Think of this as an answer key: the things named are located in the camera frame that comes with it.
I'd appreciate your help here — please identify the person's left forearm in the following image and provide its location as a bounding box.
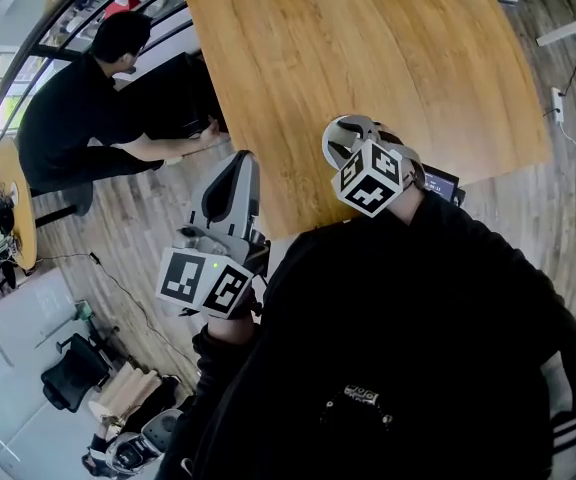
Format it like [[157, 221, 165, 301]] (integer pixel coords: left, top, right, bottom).
[[192, 312, 264, 384]]

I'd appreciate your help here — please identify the round wooden side table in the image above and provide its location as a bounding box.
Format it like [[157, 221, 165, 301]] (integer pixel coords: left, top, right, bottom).
[[0, 136, 38, 272]]

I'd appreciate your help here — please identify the black office chair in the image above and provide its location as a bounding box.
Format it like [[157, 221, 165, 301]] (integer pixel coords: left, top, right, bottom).
[[40, 332, 112, 414]]

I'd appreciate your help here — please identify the black storage box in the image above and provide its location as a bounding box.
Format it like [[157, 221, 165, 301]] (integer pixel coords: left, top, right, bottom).
[[117, 51, 230, 142]]

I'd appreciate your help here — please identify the black metal railing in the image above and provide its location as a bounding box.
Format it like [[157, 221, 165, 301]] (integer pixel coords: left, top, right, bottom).
[[0, 0, 194, 179]]

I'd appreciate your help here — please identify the person's white striped garment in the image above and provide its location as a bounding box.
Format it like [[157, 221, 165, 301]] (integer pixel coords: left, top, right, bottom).
[[537, 352, 576, 480]]

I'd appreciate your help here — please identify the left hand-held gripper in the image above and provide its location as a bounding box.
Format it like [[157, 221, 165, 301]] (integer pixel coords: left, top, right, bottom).
[[155, 150, 272, 320]]

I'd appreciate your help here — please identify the thin black cable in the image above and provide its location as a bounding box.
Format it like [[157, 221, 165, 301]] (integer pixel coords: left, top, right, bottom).
[[542, 50, 576, 118]]

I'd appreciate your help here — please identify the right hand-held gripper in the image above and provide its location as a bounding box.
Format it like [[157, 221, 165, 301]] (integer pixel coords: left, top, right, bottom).
[[328, 117, 426, 219]]

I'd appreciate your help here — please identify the person's right forearm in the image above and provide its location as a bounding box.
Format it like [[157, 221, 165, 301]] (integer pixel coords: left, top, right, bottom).
[[385, 183, 474, 249]]

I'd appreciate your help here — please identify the grey clog shoe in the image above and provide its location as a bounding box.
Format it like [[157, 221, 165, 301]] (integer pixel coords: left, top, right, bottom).
[[142, 407, 185, 458]]

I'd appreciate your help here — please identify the black pedestal table base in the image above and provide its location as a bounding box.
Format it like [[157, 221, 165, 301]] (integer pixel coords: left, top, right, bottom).
[[31, 181, 94, 229]]

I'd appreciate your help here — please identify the white power strip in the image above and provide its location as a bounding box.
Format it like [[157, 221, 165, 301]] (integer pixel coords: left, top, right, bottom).
[[550, 86, 566, 123]]

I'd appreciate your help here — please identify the folded beige cardboard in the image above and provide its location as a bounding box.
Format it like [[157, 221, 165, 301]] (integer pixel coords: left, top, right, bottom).
[[98, 361, 163, 419]]

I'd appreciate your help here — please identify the small black display device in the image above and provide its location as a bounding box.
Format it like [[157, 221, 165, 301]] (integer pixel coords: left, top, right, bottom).
[[420, 163, 467, 207]]

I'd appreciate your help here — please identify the person's black sweater torso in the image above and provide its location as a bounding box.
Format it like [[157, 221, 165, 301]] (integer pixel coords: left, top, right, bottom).
[[155, 202, 576, 480]]

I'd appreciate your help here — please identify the pale round table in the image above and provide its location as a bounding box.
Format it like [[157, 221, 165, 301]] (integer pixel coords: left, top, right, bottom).
[[87, 398, 119, 424]]

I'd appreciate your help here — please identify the white table leg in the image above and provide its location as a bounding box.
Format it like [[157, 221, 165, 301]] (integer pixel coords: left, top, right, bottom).
[[536, 15, 576, 48]]

